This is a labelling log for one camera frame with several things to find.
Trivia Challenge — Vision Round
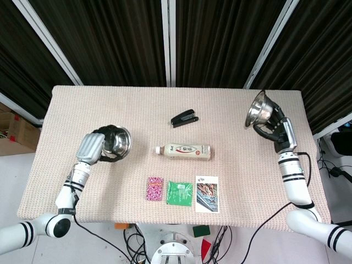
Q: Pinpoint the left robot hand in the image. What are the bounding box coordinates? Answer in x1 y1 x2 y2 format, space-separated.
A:
74 124 124 166

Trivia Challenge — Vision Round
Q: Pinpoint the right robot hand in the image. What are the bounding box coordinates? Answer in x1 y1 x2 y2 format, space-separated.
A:
254 103 298 153

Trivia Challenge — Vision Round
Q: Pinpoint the stainless steel bowl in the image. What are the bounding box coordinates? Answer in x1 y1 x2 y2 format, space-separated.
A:
244 90 276 129
103 125 133 158

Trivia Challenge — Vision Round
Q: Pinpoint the black office chair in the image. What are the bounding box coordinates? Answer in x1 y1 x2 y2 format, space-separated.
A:
329 131 352 158

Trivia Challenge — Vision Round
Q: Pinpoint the black stand base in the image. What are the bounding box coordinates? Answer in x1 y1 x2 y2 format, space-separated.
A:
318 159 352 192

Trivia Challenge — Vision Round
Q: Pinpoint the beige waffle tablecloth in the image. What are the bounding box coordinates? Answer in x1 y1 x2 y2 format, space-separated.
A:
16 85 332 226

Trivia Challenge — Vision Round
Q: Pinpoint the brown cardboard box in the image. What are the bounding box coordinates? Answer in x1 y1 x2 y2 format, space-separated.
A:
0 103 42 156

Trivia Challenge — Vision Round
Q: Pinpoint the pink white card deck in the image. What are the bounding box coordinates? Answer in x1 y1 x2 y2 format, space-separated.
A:
145 177 164 202

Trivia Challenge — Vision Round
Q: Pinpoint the dark pleated curtain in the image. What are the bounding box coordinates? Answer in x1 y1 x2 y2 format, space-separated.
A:
175 0 288 89
252 0 352 135
29 0 167 86
0 0 76 119

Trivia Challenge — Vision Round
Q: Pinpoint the milk tea plastic bottle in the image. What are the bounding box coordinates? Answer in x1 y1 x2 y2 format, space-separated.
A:
154 142 215 162

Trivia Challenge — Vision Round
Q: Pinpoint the black stapler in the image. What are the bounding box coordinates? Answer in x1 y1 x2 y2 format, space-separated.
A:
169 108 200 129

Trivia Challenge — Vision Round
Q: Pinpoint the green foil sachet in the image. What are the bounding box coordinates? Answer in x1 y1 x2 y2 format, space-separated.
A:
165 180 193 207

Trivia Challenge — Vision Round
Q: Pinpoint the dragon photo postcard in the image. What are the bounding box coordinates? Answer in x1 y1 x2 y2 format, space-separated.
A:
195 175 221 213

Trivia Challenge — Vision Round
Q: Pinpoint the dark green block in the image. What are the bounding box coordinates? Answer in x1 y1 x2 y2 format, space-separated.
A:
192 225 211 238

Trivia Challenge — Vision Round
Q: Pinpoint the white robot torso base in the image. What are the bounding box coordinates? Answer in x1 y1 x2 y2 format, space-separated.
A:
150 230 205 264

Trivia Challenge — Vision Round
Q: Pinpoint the red flat piece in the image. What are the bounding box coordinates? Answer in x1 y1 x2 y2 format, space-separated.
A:
201 238 213 258

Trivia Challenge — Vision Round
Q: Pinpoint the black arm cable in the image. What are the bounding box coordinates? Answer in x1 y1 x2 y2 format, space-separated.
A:
67 170 131 264
241 151 313 264

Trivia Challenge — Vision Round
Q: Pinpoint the white metal frame post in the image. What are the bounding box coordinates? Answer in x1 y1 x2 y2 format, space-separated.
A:
161 0 177 87
19 0 83 86
313 112 352 140
244 0 303 89
0 92 43 128

